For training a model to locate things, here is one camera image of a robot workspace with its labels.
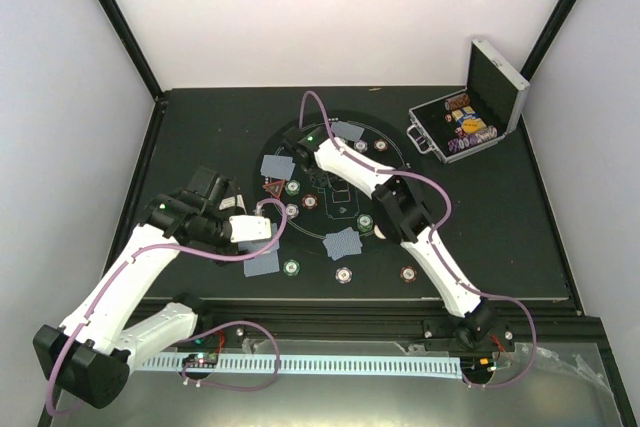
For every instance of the orange big blind button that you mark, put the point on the orange big blind button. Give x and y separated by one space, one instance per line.
472 125

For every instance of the red triangle marker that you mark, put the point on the red triangle marker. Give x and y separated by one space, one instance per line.
275 188

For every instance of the blue playing card box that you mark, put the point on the blue playing card box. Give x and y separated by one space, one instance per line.
465 113

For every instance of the white slotted cable duct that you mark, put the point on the white slotted cable duct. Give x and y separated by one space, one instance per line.
346 365

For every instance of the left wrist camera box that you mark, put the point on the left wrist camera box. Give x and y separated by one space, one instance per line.
249 228

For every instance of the black frame post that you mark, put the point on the black frame post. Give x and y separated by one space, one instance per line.
128 40
548 34

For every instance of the burn card off mat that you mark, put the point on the burn card off mat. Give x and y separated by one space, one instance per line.
263 264

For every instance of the left black frame post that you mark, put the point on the left black frame post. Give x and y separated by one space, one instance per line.
128 40

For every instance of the dealt card seat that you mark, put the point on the dealt card seat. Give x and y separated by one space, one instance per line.
270 166
337 245

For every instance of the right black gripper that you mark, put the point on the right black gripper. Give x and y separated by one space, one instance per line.
324 181

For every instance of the orange chip row in case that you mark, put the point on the orange chip row in case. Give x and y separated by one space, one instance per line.
457 102

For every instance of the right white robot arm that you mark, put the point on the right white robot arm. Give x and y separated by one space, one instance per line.
401 215

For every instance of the right black frame post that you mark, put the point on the right black frame post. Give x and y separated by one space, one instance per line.
548 34

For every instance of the round black poker mat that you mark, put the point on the round black poker mat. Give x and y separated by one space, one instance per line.
338 208

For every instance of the dealt card bottom seat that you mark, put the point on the dealt card bottom seat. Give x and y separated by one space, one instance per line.
337 245

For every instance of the purple chip row in case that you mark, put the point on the purple chip row in case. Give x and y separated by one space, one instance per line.
459 144

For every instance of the green chip stack front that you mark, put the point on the green chip stack front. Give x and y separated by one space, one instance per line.
291 268

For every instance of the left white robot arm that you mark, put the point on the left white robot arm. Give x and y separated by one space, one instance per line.
91 354

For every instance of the brown chips seat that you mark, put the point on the brown chips seat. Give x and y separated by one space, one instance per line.
381 145
309 201

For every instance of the blue chips seat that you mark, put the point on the blue chips seat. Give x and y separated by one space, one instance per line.
360 146
292 211

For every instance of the brown chip stack front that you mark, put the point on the brown chip stack front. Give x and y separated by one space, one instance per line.
408 274

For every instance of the brown chips top seat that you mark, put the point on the brown chips top seat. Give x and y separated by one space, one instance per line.
381 145

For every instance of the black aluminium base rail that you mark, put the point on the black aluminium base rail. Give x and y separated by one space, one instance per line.
422 322

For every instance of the blue chip stack front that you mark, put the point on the blue chip stack front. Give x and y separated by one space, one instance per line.
343 275

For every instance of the white card box tray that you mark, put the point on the white card box tray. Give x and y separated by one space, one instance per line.
236 201

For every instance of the blue chips top seat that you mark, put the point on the blue chips top seat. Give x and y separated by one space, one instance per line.
360 146

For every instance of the aluminium poker case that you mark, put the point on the aluminium poker case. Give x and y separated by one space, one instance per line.
497 92

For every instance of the green chips seat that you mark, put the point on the green chips seat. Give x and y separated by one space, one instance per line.
292 188
365 223

